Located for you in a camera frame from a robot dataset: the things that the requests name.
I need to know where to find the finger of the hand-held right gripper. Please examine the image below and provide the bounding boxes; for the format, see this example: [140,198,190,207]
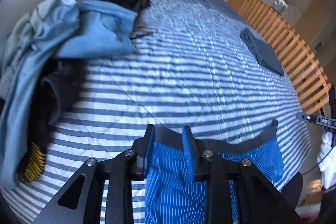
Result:
[296,112,319,123]

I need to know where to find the blue white striped bedspread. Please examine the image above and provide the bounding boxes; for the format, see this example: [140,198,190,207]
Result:
[0,0,311,224]

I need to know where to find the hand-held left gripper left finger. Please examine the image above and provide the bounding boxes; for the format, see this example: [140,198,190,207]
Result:
[33,124,158,224]

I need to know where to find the blue striped boxer shorts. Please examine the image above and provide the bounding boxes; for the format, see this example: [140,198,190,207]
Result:
[144,119,285,224]

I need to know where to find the pale blue shirt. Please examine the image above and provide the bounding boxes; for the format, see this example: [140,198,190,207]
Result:
[0,0,79,189]

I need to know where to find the black yellow sock garment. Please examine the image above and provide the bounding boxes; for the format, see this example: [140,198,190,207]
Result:
[17,59,87,184]

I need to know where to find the blue t-shirt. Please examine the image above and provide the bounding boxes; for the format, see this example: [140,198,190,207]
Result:
[56,0,138,59]

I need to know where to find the wooden slatted bed frame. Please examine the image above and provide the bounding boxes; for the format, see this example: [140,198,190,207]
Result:
[226,0,332,115]

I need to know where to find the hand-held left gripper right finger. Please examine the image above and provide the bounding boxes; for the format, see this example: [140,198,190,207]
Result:
[182,125,302,224]

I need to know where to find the person's right hand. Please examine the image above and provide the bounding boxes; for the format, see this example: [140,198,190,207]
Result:
[316,132,336,188]

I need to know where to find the person's right forearm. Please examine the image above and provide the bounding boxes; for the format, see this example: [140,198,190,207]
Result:
[319,183,336,224]

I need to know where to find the potted plant in white pot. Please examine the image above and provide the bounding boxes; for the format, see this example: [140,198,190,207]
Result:
[272,0,306,18]

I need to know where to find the light wooden cabinet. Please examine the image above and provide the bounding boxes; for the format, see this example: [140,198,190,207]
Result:
[293,0,335,48]

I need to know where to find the black cable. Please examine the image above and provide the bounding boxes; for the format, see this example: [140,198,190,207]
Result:
[301,145,333,176]

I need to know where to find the dark cloth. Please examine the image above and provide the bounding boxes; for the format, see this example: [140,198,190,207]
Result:
[281,173,304,208]

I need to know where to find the folded dark grey garment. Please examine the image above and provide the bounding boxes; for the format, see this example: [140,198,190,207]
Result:
[240,28,285,77]

